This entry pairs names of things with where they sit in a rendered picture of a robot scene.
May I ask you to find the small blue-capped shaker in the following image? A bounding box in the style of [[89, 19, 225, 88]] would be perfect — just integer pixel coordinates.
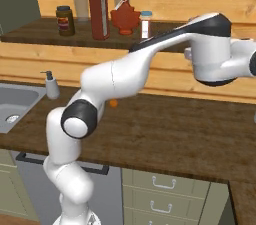
[[139, 10, 154, 40]]

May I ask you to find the maple leaf syrup bottle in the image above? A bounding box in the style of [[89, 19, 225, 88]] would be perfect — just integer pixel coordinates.
[[110, 0, 142, 36]]

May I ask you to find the dark red sauce bottle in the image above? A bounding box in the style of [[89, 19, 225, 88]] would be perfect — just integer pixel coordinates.
[[87, 0, 111, 41]]

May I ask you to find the olive cabinet door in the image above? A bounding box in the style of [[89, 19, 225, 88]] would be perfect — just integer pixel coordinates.
[[0, 148, 40, 223]]

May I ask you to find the wooden shelf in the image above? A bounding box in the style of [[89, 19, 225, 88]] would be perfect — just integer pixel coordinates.
[[0, 17, 256, 54]]

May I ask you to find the grey soap dispenser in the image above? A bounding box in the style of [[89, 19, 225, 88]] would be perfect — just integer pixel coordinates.
[[40, 70, 61, 101]]

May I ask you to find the dark brown jar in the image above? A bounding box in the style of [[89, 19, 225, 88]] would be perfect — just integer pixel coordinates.
[[55, 5, 76, 37]]

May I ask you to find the olive drawer front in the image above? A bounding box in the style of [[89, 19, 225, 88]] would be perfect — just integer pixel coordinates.
[[123, 206, 202, 225], [121, 167, 212, 200], [122, 185, 207, 224]]

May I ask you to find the translucent grey cup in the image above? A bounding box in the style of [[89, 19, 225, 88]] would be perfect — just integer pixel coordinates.
[[72, 0, 91, 22]]

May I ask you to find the grey dishwasher door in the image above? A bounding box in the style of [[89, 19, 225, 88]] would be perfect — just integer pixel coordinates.
[[9, 150, 125, 225]]

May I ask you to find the grey metal sink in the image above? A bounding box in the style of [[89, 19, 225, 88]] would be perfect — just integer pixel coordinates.
[[0, 82, 48, 135]]

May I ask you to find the black dishwasher handle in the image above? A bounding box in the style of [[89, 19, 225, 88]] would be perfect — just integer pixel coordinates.
[[15, 151, 110, 176]]

